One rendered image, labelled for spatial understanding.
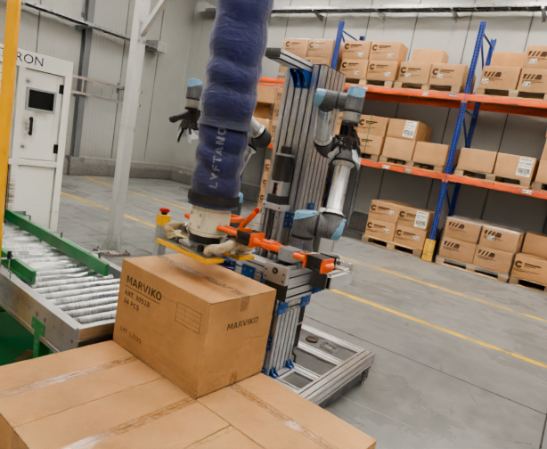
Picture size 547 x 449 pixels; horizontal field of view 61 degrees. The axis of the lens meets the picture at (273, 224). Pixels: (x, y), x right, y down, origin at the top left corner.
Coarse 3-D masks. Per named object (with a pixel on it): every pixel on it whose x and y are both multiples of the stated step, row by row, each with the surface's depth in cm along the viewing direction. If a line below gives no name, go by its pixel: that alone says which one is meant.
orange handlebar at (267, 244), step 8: (184, 216) 212; (232, 216) 232; (240, 216) 229; (224, 232) 196; (232, 232) 193; (256, 240) 184; (264, 240) 183; (272, 240) 186; (264, 248) 181; (272, 248) 179; (296, 256) 171; (304, 256) 170; (328, 264) 164
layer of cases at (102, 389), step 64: (0, 384) 170; (64, 384) 177; (128, 384) 185; (256, 384) 202; (0, 448) 155; (64, 448) 144; (128, 448) 149; (192, 448) 154; (256, 448) 160; (320, 448) 166
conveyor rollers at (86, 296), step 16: (16, 240) 350; (32, 240) 352; (16, 256) 310; (32, 256) 318; (48, 256) 326; (64, 256) 328; (48, 272) 292; (64, 272) 299; (80, 272) 307; (96, 272) 307; (32, 288) 266; (48, 288) 266; (64, 288) 272; (80, 288) 280; (96, 288) 279; (112, 288) 287; (64, 304) 248; (80, 304) 253; (96, 304) 259; (112, 304) 259; (80, 320) 234; (96, 320) 241
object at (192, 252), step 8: (160, 240) 205; (168, 240) 205; (176, 240) 203; (176, 248) 198; (184, 248) 197; (192, 248) 199; (200, 248) 194; (192, 256) 191; (200, 256) 190; (208, 256) 191; (216, 256) 193; (208, 264) 188
